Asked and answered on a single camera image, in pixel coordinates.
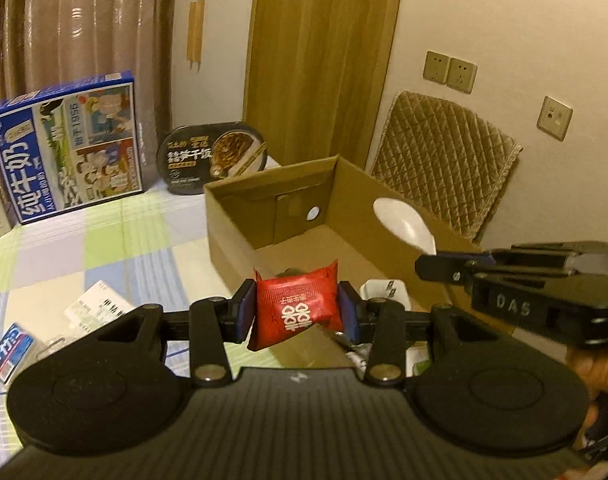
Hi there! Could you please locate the red snack packet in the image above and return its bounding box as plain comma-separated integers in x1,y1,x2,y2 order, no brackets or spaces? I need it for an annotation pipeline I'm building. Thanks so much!
247,259,346,352

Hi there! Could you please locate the brown shiny curtain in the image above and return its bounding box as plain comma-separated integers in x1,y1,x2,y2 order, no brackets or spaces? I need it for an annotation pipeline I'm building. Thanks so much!
0,0,181,111

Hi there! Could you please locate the white medicine box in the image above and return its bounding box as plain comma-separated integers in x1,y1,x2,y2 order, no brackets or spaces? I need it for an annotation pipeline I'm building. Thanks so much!
64,280,138,332

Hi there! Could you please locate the blue milk carton box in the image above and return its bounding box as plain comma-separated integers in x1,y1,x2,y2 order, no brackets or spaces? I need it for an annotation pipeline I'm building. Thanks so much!
0,71,146,226

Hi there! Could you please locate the brown cardboard box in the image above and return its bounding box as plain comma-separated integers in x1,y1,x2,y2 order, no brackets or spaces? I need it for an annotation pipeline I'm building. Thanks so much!
204,155,516,377

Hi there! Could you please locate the white charger plug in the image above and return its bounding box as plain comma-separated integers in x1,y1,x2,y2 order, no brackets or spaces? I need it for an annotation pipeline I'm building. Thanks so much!
359,280,411,311

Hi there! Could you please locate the blue and white tissue pack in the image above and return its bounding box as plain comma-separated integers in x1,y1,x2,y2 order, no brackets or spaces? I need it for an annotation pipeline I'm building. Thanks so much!
0,323,37,387

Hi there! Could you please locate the wall socket plate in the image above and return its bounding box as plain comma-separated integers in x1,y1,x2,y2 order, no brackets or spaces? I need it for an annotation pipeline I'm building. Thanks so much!
536,95,574,142

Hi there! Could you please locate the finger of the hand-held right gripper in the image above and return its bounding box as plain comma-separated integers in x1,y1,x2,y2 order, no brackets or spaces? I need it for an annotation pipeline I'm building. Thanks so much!
434,248,499,266
415,254,481,287

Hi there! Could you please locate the yellow wall hanging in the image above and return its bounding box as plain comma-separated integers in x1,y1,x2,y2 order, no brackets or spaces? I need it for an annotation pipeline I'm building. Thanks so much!
186,0,206,72

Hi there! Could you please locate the white plastic spoon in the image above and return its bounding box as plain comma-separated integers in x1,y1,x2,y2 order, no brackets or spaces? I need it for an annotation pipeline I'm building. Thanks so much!
373,198,438,257

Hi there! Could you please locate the desktop with checked tablecloth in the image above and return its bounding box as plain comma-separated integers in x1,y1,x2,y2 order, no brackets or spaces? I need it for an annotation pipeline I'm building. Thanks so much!
0,180,265,411

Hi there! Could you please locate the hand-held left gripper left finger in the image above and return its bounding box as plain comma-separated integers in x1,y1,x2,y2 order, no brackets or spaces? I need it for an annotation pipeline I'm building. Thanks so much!
96,280,259,387

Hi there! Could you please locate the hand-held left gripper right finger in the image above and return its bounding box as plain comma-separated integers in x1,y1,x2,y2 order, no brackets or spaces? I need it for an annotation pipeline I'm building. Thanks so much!
338,282,507,387

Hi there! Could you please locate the wooden door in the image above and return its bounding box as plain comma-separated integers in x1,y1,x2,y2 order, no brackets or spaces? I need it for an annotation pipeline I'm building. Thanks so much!
243,0,408,167

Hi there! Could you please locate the chair with quilted cover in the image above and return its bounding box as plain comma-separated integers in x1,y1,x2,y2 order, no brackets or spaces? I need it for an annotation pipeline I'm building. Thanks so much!
368,91,524,245

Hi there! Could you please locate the black instant rice bowl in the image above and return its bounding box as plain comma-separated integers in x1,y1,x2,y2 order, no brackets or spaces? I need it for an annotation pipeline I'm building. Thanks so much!
155,121,269,196

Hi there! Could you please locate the person's right hand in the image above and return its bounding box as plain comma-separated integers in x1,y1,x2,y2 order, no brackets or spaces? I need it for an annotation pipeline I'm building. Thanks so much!
566,345,608,396

